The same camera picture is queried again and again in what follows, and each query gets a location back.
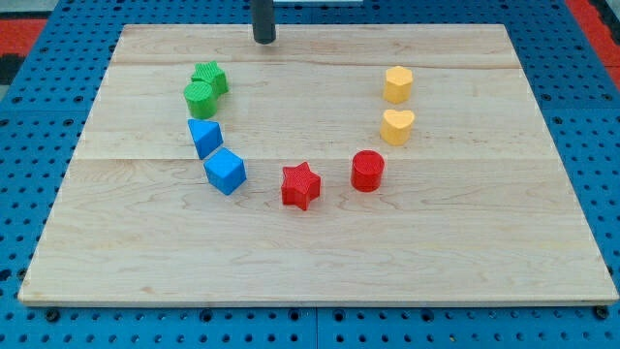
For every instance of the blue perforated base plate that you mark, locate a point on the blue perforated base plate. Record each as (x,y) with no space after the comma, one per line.
(46,106)

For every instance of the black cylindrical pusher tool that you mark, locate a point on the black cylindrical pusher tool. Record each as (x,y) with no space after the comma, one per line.
(263,21)

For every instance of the green star block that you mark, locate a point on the green star block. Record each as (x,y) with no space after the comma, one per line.
(211,73)

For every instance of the green cylinder block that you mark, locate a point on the green cylinder block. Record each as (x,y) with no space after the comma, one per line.
(200,99)

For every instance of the red star block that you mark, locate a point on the red star block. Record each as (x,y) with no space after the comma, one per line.
(300,186)

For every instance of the red cylinder block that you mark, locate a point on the red cylinder block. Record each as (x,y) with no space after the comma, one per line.
(367,170)

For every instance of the blue cube block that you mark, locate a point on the blue cube block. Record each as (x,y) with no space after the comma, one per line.
(225,171)

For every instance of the blue triangle block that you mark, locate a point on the blue triangle block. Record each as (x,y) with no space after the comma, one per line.
(206,135)

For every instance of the yellow heart block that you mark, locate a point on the yellow heart block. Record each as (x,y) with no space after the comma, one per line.
(397,126)

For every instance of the yellow hexagon block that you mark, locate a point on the yellow hexagon block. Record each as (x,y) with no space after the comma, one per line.
(398,84)

